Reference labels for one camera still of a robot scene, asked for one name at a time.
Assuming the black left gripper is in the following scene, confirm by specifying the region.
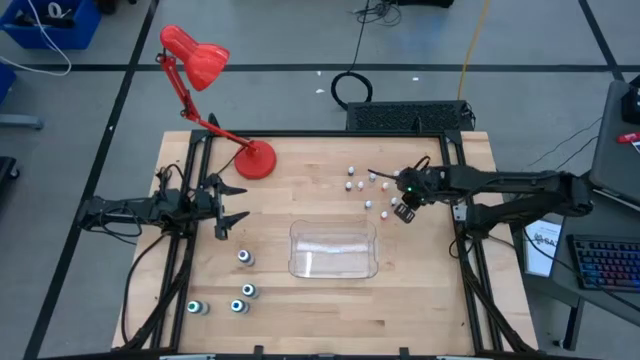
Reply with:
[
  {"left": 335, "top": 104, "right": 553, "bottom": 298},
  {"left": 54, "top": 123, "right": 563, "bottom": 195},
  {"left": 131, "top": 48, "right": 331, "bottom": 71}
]
[{"left": 192, "top": 172, "right": 252, "bottom": 241}]

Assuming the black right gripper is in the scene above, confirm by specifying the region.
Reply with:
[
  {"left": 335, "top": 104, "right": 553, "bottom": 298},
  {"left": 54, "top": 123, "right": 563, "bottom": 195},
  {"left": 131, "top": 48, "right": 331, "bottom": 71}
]
[{"left": 368, "top": 166, "right": 441, "bottom": 208}]

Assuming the clear plastic bin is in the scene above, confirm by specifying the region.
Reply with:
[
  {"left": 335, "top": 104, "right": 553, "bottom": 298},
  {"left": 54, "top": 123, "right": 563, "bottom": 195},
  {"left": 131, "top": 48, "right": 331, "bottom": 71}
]
[{"left": 288, "top": 218, "right": 380, "bottom": 280}]

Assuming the red desk lamp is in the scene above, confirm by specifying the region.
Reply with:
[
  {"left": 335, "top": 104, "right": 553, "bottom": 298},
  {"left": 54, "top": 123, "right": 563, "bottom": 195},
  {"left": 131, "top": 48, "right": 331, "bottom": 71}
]
[{"left": 155, "top": 24, "right": 278, "bottom": 181}]

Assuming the black perforated computer case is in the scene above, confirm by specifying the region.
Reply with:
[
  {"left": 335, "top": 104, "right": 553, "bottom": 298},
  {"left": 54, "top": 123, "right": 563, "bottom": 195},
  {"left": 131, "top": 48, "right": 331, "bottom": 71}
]
[{"left": 345, "top": 99, "right": 477, "bottom": 134}]

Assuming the white paper sheet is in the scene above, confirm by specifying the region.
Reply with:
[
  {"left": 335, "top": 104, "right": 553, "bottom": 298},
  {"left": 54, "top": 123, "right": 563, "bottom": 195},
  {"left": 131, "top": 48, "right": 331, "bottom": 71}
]
[{"left": 522, "top": 218, "right": 564, "bottom": 279}]

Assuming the grey metal bar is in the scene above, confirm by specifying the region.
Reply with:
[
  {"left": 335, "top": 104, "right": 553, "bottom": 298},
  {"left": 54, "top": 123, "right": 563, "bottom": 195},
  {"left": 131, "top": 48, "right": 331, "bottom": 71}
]
[{"left": 0, "top": 113, "right": 45, "bottom": 131}]

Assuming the black chair base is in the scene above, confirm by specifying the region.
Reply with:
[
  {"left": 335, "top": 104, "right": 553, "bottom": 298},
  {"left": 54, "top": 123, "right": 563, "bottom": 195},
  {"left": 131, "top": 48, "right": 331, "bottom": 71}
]
[{"left": 0, "top": 155, "right": 21, "bottom": 194}]

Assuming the blue plastic bin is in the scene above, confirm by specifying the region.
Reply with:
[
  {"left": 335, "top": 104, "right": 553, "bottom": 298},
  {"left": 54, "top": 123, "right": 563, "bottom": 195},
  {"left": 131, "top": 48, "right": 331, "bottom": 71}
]
[
  {"left": 0, "top": 0, "right": 103, "bottom": 51},
  {"left": 0, "top": 63, "right": 17, "bottom": 105}
]

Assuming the dark grey closed laptop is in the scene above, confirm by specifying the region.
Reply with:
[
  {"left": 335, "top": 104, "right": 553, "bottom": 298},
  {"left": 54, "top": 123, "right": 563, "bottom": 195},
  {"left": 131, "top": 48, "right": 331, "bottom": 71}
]
[{"left": 588, "top": 79, "right": 640, "bottom": 207}]

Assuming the dark grey desk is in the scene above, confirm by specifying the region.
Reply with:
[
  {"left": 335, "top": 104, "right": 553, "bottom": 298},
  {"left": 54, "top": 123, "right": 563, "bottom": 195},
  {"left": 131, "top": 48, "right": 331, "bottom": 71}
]
[{"left": 514, "top": 169, "right": 640, "bottom": 351}]

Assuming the backlit computer keyboard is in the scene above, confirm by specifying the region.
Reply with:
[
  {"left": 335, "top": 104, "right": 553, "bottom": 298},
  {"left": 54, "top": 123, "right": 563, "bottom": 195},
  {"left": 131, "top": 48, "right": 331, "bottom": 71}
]
[{"left": 566, "top": 233, "right": 640, "bottom": 294}]

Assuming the black device on laptop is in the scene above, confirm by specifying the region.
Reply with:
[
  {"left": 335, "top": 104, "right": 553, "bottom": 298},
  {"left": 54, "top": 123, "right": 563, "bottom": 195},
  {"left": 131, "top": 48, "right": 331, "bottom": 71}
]
[{"left": 621, "top": 74, "right": 640, "bottom": 126}]

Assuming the black lamp cable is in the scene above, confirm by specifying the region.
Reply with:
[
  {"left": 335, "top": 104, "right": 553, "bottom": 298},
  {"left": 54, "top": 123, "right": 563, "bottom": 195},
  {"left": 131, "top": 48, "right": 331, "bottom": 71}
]
[{"left": 215, "top": 145, "right": 247, "bottom": 177}]

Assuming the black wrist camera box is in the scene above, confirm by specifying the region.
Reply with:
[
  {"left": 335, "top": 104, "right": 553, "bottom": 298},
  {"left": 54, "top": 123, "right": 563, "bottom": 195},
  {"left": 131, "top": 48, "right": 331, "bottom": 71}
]
[{"left": 393, "top": 202, "right": 417, "bottom": 225}]

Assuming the black aluminium table frame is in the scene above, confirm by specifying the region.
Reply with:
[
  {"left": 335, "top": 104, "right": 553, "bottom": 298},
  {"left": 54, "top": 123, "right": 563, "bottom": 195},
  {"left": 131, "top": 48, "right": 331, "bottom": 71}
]
[{"left": 113, "top": 128, "right": 540, "bottom": 360}]

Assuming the black coiled floor cable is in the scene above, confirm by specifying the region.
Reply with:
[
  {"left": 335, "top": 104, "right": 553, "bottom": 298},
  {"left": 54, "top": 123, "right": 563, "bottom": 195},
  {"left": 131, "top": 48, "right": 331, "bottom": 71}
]
[{"left": 329, "top": 0, "right": 375, "bottom": 112}]

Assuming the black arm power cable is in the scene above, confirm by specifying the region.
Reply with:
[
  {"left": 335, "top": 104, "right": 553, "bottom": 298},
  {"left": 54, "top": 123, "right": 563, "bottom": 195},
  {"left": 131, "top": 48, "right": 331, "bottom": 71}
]
[{"left": 119, "top": 232, "right": 171, "bottom": 347}]

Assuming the yellow floor cable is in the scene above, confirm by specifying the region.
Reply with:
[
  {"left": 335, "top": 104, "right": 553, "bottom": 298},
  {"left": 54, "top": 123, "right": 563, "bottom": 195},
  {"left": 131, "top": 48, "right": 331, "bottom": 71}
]
[{"left": 456, "top": 0, "right": 494, "bottom": 101}]

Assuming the tangled black cable bundle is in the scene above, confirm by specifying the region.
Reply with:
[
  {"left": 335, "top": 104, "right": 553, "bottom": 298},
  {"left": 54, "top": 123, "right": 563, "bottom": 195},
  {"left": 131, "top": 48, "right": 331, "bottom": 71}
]
[{"left": 352, "top": 0, "right": 404, "bottom": 28}]

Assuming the white cable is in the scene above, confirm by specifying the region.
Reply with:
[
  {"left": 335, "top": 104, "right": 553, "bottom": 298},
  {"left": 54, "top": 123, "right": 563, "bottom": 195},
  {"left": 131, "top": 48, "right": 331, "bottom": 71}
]
[{"left": 0, "top": 0, "right": 74, "bottom": 78}]

